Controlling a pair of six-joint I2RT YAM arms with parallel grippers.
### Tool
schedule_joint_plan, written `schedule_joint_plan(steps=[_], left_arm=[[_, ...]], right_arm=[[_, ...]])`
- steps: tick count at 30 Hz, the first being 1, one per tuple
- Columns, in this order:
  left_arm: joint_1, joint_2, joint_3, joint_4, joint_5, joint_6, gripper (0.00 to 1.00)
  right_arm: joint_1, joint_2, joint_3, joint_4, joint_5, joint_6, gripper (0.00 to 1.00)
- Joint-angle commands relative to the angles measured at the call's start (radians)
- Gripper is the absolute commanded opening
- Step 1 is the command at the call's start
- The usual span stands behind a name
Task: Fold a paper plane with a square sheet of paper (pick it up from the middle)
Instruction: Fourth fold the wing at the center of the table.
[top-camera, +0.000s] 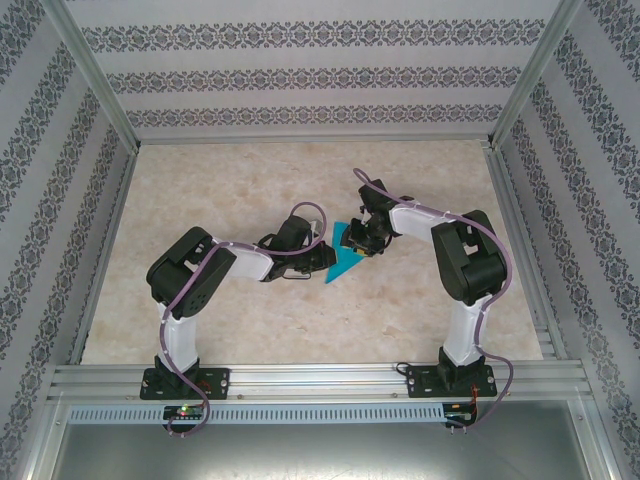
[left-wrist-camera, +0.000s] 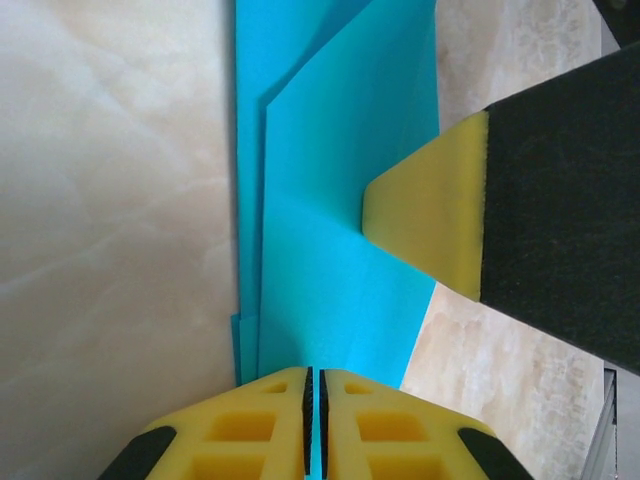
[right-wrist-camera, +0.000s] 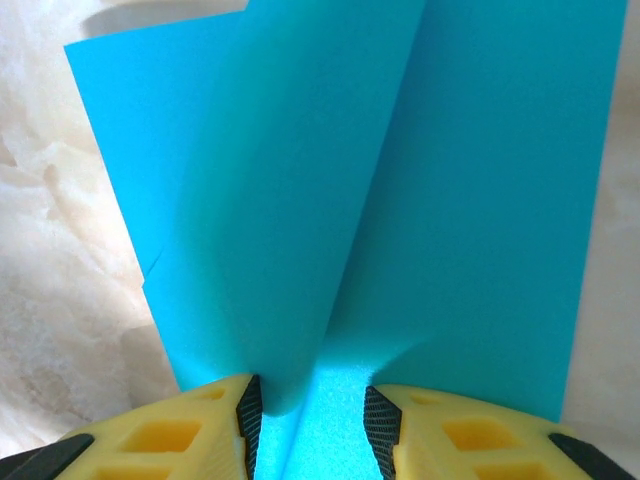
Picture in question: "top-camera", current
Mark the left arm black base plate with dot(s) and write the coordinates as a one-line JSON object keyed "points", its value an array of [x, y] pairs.
{"points": [[217, 382]]}

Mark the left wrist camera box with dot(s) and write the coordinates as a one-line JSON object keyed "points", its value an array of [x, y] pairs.
{"points": [[319, 230]]}

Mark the aluminium mounting rail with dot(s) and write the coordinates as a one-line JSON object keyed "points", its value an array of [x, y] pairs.
{"points": [[320, 380]]}

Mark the aluminium table edge rail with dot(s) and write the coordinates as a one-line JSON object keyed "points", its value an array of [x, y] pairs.
{"points": [[106, 250], [315, 140], [516, 225]]}

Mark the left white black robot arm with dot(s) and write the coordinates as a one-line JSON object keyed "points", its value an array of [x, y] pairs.
{"points": [[170, 280]]}

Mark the grey metal sheet panel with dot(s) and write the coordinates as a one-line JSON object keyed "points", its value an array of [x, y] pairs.
{"points": [[320, 455]]}

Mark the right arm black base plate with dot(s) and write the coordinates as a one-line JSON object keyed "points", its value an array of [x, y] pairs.
{"points": [[420, 382]]}

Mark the aluminium corner post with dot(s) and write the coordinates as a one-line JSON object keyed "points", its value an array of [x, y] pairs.
{"points": [[96, 75], [531, 75]]}

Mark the teal square paper sheet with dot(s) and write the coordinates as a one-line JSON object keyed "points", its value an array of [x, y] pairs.
{"points": [[342, 262]]}

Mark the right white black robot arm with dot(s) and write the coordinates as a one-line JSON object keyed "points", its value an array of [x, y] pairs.
{"points": [[465, 270]]}

